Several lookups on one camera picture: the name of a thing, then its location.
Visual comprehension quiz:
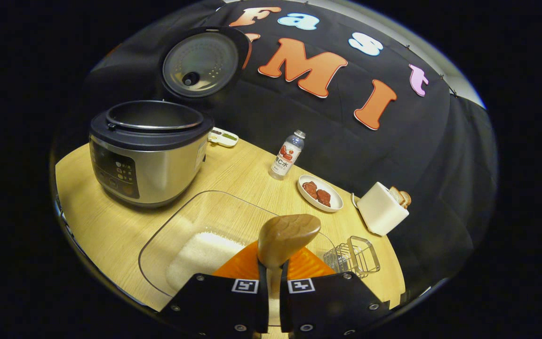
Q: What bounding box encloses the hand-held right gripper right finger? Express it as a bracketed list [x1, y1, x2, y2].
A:
[279, 247, 391, 337]

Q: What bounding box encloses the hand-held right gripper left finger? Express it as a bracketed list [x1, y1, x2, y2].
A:
[158, 240, 270, 337]

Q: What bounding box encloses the white rice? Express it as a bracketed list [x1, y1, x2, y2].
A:
[165, 231, 248, 292]

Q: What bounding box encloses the metal wire chopstick holder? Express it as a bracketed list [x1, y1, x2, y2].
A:
[323, 235, 381, 279]

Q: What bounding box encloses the wooden spoon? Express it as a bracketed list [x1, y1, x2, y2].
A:
[257, 214, 322, 325]

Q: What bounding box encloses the black silver rice cooker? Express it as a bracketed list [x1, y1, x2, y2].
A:
[88, 26, 251, 209]

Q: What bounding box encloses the white round plate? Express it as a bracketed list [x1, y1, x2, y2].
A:
[297, 175, 344, 213]

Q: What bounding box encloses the clear glass container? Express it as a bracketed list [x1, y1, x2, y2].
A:
[138, 190, 337, 298]

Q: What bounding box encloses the white toaster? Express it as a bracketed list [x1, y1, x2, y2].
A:
[357, 182, 410, 236]

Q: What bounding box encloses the clear plastic drink bottle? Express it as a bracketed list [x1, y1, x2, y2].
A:
[269, 130, 306, 181]

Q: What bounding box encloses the white divided grain dish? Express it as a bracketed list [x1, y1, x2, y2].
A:
[207, 127, 239, 148]

